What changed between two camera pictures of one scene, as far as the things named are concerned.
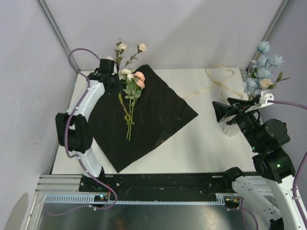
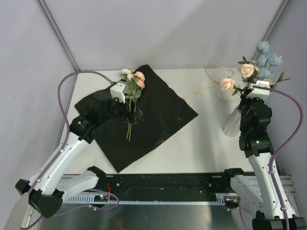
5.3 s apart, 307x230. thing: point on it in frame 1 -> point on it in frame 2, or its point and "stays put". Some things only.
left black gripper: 118,88 -> 125,115
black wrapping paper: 124,129 stays put
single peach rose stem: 265,83 stays put
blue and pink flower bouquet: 133,83 stays put
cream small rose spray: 124,73 -> 249,73
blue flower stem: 262,68 stays put
